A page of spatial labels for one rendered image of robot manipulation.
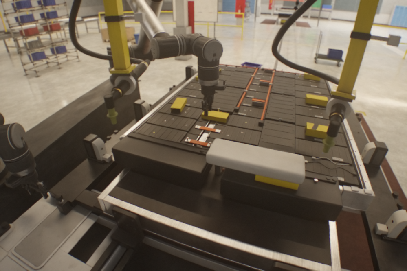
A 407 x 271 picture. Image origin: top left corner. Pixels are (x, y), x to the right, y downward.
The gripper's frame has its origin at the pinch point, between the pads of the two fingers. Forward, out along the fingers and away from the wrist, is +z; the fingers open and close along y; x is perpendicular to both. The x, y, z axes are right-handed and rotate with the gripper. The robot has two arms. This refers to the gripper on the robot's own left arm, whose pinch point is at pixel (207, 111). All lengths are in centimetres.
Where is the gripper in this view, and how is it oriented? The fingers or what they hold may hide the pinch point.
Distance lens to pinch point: 121.5
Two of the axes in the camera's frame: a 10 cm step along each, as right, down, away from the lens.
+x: 9.4, 1.7, -3.0
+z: 0.0, 8.6, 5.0
